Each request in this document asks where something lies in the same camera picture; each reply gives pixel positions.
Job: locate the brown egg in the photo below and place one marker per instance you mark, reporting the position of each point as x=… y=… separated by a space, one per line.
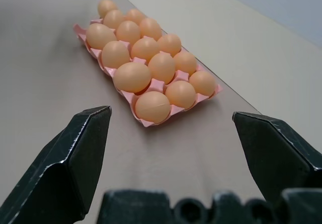
x=161 y=68
x=202 y=83
x=185 y=63
x=145 y=49
x=169 y=44
x=135 y=15
x=131 y=77
x=153 y=107
x=115 y=54
x=150 y=28
x=128 y=32
x=100 y=36
x=113 y=18
x=107 y=7
x=180 y=94

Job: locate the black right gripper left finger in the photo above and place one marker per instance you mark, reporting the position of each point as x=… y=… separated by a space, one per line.
x=63 y=173

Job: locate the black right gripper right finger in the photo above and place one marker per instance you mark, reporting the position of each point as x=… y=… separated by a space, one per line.
x=276 y=153

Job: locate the pink egg tray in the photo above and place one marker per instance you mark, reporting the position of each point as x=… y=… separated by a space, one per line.
x=157 y=83

